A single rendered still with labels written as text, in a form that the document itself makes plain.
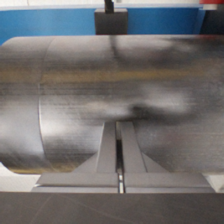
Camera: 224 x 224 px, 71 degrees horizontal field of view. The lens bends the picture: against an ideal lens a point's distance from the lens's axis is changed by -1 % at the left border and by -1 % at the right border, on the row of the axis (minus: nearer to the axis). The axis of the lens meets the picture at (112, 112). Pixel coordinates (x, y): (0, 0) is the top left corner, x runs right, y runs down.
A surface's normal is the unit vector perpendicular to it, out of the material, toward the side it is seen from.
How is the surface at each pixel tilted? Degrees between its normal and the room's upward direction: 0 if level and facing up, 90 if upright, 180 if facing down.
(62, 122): 90
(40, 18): 90
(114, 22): 90
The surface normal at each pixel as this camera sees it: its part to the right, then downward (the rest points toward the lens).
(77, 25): -0.01, 0.62
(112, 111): -0.01, 0.11
